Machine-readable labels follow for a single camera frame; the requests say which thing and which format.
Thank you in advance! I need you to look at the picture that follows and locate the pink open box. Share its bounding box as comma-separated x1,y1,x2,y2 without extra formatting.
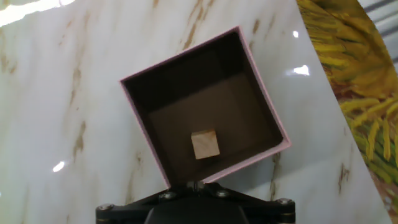
119,26,292,189

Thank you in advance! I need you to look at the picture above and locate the small wooden cube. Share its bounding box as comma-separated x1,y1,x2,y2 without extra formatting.
190,129,221,161

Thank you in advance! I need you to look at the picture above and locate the yellow green painted cloth strip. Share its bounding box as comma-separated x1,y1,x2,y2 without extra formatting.
295,0,398,224

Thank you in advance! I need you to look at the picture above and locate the white marble pattern board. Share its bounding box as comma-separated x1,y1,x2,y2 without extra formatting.
0,0,392,224

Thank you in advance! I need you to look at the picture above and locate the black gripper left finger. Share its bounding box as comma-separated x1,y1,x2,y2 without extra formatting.
96,181,200,215

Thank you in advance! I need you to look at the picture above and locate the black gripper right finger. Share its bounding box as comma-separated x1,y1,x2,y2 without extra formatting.
198,181,295,212

